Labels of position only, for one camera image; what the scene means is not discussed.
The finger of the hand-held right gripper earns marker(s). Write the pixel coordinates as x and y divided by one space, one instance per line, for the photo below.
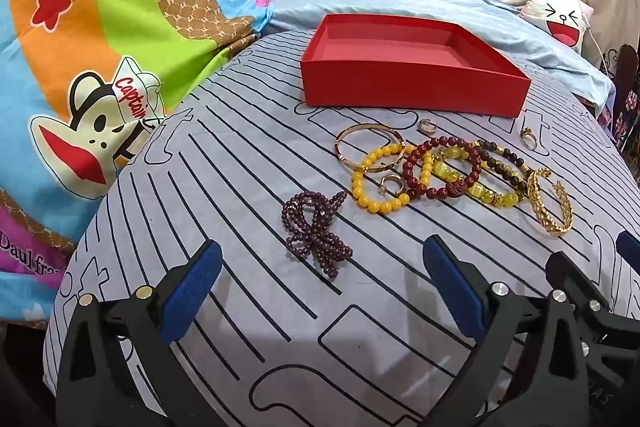
629 248
582 282

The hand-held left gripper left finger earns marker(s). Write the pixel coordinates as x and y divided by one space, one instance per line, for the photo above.
192 292

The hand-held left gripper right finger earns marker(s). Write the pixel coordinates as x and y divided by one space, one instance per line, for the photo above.
452 287

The gold hoop earring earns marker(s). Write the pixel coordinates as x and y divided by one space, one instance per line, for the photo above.
395 182

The thin rose gold bangle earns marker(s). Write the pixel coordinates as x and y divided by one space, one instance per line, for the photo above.
370 126

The red cardboard box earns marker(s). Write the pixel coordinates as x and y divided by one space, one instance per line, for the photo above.
400 87

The small studded hoop earring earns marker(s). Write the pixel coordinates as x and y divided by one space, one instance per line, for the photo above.
423 126

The laughing cat face pillow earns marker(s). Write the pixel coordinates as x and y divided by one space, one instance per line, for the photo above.
560 17

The colourful cartoon monkey blanket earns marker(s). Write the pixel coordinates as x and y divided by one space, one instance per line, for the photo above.
100 7

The dark ornate metal frame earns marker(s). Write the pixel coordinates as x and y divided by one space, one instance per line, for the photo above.
627 67

